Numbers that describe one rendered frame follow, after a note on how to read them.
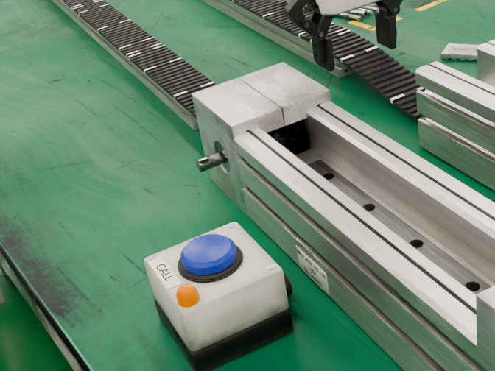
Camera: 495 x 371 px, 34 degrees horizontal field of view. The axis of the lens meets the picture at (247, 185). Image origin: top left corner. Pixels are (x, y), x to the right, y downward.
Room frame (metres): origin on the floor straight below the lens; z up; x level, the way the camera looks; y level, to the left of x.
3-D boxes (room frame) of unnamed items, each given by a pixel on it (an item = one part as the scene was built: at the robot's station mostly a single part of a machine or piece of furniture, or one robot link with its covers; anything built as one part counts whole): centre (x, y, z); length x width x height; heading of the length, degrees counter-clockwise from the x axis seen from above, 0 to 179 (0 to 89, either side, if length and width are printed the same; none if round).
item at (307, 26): (0.86, -0.10, 0.84); 0.03 x 0.03 x 0.07; 21
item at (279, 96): (0.67, -0.01, 0.83); 0.12 x 0.09 x 0.10; 111
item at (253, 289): (0.48, 0.03, 0.81); 0.10 x 0.08 x 0.06; 111
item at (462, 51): (0.88, -0.28, 0.78); 0.05 x 0.03 x 0.01; 57
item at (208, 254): (0.48, 0.04, 0.84); 0.04 x 0.04 x 0.02
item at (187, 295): (0.44, 0.05, 0.85); 0.01 x 0.01 x 0.01
